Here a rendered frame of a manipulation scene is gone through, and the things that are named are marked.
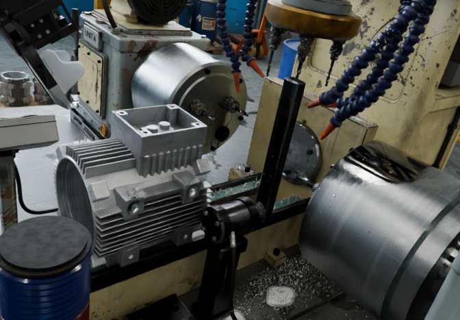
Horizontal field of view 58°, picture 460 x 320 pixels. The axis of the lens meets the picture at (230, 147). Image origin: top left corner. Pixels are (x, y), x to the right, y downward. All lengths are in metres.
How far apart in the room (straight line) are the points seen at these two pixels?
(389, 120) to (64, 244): 0.78
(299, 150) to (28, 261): 0.74
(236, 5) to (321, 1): 6.90
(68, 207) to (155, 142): 0.21
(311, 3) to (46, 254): 0.61
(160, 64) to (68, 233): 0.76
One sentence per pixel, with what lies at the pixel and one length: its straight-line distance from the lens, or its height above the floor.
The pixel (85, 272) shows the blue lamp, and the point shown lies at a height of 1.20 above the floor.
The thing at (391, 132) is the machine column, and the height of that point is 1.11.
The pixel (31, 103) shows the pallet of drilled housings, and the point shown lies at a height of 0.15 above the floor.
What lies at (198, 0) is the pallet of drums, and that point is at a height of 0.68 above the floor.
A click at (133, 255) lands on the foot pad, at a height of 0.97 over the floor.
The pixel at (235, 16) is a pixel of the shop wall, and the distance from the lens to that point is 7.70.
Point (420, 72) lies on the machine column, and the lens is 0.92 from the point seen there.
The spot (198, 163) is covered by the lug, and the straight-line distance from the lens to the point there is 0.68.
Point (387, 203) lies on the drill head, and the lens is 0.63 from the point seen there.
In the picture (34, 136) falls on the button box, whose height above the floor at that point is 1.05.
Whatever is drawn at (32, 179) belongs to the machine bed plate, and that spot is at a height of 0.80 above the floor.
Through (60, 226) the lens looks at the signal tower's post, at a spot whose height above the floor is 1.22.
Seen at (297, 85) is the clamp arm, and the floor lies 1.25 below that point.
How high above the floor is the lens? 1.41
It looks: 26 degrees down
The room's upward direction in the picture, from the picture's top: 11 degrees clockwise
